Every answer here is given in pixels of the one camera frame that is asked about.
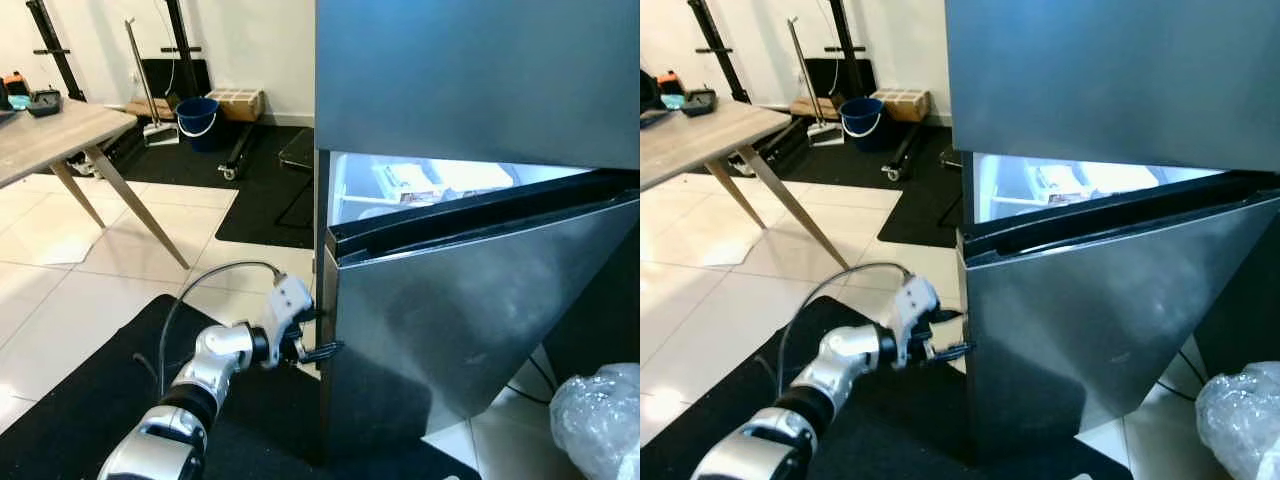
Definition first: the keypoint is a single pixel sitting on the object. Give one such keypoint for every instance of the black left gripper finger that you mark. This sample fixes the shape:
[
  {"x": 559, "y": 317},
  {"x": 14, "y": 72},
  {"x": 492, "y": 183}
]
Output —
[
  {"x": 315, "y": 316},
  {"x": 955, "y": 351},
  {"x": 325, "y": 351},
  {"x": 950, "y": 315}
]

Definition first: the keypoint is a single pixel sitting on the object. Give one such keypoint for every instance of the silver main fridge door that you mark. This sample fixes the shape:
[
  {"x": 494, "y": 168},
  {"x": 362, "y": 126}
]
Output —
[
  {"x": 1110, "y": 320},
  {"x": 480, "y": 320}
]

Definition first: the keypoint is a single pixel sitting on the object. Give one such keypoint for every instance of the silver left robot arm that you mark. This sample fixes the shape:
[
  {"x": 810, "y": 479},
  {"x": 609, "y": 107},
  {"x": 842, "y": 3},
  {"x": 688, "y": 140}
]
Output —
[
  {"x": 215, "y": 360},
  {"x": 840, "y": 365}
]

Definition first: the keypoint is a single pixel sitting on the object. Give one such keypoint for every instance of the black floor mat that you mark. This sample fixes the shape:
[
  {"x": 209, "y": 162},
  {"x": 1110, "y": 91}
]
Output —
[
  {"x": 260, "y": 220},
  {"x": 910, "y": 220},
  {"x": 920, "y": 160},
  {"x": 270, "y": 160}
]

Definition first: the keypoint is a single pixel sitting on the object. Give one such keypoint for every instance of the wrapped food packet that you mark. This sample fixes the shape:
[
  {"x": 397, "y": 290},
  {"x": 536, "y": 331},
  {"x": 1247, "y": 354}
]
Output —
[
  {"x": 1065, "y": 182},
  {"x": 410, "y": 182}
]

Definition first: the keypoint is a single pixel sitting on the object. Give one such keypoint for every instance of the blue bucket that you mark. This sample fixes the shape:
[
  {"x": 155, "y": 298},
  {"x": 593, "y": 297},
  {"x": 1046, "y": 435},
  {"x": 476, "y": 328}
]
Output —
[
  {"x": 198, "y": 125},
  {"x": 862, "y": 125}
]

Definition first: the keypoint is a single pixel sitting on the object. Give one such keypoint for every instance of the white paper sheet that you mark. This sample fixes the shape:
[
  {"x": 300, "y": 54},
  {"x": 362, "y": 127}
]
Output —
[
  {"x": 70, "y": 252},
  {"x": 732, "y": 252}
]

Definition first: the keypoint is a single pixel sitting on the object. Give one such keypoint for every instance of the cardboard box with white patches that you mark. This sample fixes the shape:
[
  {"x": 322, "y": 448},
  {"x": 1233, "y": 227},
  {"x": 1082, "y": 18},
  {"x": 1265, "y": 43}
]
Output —
[
  {"x": 240, "y": 105},
  {"x": 902, "y": 105}
]

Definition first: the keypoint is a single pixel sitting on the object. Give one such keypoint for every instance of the black rectangular panel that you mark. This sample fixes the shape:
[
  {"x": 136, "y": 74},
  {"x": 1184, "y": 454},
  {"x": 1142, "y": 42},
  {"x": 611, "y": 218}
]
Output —
[
  {"x": 200, "y": 78},
  {"x": 865, "y": 78}
]

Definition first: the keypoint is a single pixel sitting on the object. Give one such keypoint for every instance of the flat brown cardboard piece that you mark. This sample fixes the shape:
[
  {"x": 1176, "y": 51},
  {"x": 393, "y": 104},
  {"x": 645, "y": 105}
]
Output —
[
  {"x": 140, "y": 107},
  {"x": 805, "y": 107}
]

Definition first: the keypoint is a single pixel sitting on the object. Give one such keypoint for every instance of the black puzzle foam mat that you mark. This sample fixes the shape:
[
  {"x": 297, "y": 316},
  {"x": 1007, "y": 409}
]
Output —
[
  {"x": 600, "y": 300},
  {"x": 1240, "y": 290}
]

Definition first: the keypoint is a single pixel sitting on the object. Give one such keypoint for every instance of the silver freezer door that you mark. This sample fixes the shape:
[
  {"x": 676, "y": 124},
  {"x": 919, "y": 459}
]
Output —
[
  {"x": 1110, "y": 80},
  {"x": 480, "y": 80}
]

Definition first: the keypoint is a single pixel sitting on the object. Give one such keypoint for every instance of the wooden table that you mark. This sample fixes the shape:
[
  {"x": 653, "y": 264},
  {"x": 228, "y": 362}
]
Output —
[
  {"x": 50, "y": 135},
  {"x": 700, "y": 135}
]

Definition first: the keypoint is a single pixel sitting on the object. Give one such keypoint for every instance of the black case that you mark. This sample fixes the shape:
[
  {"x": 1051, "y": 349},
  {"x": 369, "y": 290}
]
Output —
[
  {"x": 698, "y": 102},
  {"x": 45, "y": 102}
]

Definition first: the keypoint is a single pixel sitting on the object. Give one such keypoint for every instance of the orange device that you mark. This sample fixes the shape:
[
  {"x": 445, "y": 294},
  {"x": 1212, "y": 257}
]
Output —
[
  {"x": 14, "y": 84},
  {"x": 670, "y": 82}
]

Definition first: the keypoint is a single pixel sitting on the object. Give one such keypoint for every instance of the black metal gantry frame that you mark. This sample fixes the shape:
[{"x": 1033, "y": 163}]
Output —
[
  {"x": 842, "y": 40},
  {"x": 177, "y": 40}
]

